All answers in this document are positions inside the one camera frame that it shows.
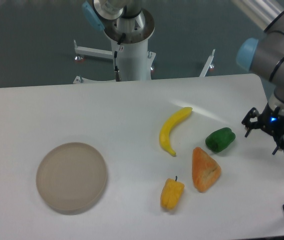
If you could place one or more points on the beige round plate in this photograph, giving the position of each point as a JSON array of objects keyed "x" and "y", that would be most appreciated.
[{"x": 71, "y": 178}]

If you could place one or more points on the yellow banana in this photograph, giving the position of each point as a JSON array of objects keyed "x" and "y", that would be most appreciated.
[{"x": 174, "y": 120}]

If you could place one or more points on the yellow bell pepper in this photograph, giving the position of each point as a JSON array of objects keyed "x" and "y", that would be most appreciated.
[{"x": 171, "y": 193}]

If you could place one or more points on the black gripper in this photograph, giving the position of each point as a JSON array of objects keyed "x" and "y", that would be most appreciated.
[{"x": 269, "y": 121}]

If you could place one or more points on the orange triangular bread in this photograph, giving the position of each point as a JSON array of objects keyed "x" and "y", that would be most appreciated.
[{"x": 205, "y": 170}]

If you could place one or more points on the green bell pepper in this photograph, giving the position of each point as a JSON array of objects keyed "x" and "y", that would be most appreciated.
[{"x": 220, "y": 139}]

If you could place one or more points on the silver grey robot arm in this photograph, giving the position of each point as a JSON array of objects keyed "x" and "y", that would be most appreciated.
[{"x": 263, "y": 57}]

